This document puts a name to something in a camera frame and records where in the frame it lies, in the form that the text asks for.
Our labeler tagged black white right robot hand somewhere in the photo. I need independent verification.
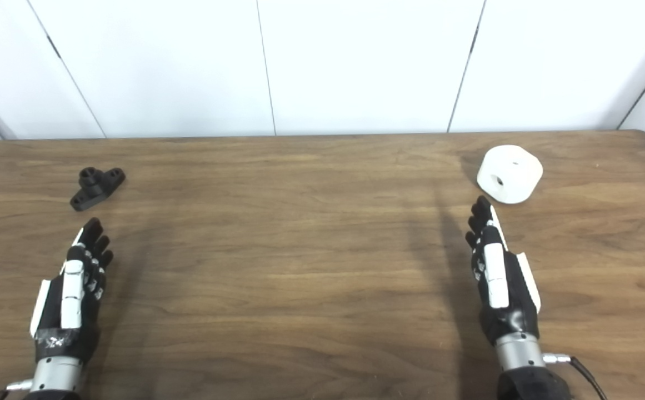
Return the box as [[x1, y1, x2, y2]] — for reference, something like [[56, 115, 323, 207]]
[[465, 196, 542, 346]]

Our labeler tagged round white plastic piece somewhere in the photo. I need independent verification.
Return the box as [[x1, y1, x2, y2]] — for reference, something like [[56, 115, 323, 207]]
[[477, 145, 543, 204]]

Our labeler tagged black flanged holder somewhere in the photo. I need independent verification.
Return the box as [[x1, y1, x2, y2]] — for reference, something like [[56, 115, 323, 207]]
[[70, 167, 126, 212]]

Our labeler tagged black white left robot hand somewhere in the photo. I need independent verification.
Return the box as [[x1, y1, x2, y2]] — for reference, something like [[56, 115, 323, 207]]
[[29, 218, 114, 364]]

